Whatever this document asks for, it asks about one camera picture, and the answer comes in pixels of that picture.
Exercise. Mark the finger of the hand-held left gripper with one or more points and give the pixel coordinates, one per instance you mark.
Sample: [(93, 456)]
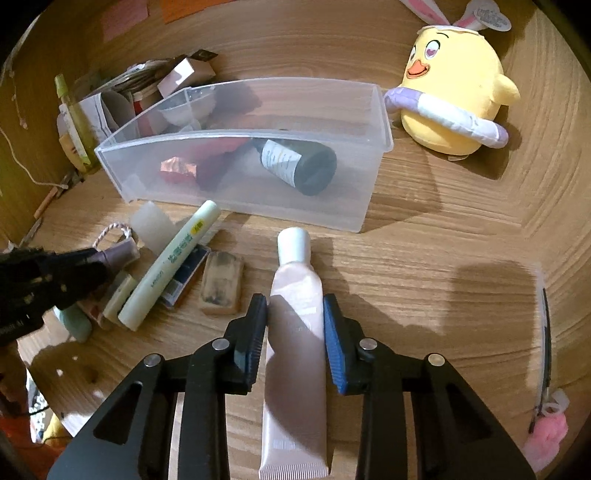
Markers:
[(76, 272)]

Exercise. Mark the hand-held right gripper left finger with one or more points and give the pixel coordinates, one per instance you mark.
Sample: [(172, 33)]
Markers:
[(255, 344)]

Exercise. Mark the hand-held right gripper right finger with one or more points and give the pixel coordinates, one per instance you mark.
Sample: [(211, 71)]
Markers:
[(334, 353)]

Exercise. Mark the pink tube with white cap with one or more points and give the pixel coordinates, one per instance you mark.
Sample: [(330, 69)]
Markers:
[(293, 286)]

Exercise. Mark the blue staple box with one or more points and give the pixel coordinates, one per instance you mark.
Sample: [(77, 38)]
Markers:
[(188, 272)]

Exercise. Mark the clear plastic storage bin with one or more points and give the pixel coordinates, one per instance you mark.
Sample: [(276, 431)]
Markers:
[(323, 203)]

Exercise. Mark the small cream tube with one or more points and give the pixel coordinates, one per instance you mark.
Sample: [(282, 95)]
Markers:
[(117, 297)]

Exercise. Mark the mint green tube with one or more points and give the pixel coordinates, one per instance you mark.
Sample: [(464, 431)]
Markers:
[(74, 323)]

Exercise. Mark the dirty beige eraser block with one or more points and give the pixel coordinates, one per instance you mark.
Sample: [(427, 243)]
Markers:
[(220, 286)]

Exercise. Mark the pale green tube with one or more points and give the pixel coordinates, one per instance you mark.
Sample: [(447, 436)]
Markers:
[(173, 261)]

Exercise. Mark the red foil packet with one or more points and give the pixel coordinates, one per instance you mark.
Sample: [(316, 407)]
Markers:
[(178, 170)]

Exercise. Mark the yellow-green bottle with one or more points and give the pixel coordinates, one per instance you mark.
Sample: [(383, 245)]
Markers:
[(74, 124)]

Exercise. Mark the dark green bottle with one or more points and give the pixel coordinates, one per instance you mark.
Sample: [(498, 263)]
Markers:
[(300, 164)]

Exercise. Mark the pile of papers and booklets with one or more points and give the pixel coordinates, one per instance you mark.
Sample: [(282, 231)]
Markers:
[(124, 92)]

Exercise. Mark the clear plastic funnel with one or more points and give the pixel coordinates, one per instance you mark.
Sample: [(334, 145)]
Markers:
[(187, 108)]

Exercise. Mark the small white cardboard box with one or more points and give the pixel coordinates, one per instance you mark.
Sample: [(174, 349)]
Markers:
[(184, 76)]

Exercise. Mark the pink sticky note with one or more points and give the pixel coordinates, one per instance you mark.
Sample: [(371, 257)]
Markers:
[(122, 18)]

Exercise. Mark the orange sticky note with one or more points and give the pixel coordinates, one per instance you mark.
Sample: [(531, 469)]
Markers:
[(184, 9)]

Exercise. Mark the yellow chick plush toy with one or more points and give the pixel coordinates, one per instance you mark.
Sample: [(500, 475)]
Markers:
[(455, 78)]

